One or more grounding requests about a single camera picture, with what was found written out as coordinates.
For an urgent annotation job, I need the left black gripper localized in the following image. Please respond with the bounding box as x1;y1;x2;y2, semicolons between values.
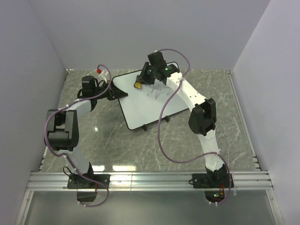
93;81;128;102

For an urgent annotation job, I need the yellow bone-shaped eraser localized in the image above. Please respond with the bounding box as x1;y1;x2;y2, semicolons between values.
134;82;142;90

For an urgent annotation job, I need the white whiteboard black frame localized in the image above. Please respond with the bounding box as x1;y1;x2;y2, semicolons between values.
112;61;191;131

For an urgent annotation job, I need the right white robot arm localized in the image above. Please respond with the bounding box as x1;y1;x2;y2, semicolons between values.
135;51;230;188

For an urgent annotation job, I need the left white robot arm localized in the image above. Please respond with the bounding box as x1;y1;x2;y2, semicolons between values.
44;75;128;188

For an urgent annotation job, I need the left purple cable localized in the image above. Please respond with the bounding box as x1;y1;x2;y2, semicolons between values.
45;64;110;207

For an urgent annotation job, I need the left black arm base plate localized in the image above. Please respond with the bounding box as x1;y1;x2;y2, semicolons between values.
67;174;110;189

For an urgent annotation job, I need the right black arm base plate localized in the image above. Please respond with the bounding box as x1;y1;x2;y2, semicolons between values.
188;173;234;189

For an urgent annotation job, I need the aluminium mounting rail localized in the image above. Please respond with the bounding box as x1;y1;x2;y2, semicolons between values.
26;171;273;192

